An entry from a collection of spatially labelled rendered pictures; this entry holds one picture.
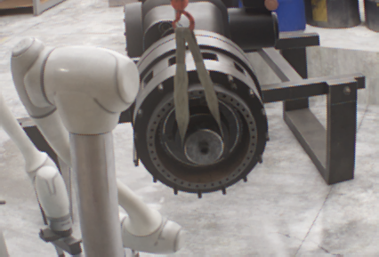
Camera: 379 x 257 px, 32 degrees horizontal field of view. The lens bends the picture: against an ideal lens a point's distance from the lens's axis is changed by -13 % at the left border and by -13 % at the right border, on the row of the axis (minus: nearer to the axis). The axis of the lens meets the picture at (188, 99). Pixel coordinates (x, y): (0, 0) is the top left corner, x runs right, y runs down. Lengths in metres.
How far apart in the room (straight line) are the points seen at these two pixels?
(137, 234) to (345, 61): 3.65
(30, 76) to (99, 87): 0.19
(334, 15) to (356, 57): 0.64
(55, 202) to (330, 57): 3.49
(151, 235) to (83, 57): 0.57
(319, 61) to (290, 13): 0.46
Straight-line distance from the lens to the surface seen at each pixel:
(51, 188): 2.15
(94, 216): 1.58
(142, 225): 1.84
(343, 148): 4.10
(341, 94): 3.95
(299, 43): 4.87
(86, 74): 1.47
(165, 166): 2.81
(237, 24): 4.13
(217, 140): 2.70
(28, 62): 1.55
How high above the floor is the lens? 1.95
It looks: 20 degrees down
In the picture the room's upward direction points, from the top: 5 degrees counter-clockwise
